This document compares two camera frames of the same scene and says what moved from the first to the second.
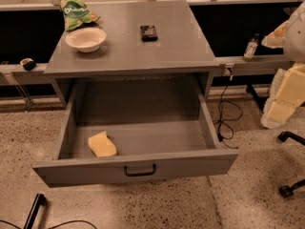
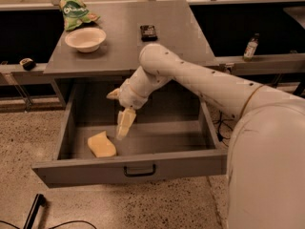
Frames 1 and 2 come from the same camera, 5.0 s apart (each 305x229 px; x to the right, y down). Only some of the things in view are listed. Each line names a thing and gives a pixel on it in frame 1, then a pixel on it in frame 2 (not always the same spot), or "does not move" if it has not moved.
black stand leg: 41,199 does not move
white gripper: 295,37 to 130,96
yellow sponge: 101,145 does not move
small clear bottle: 251,48 does not move
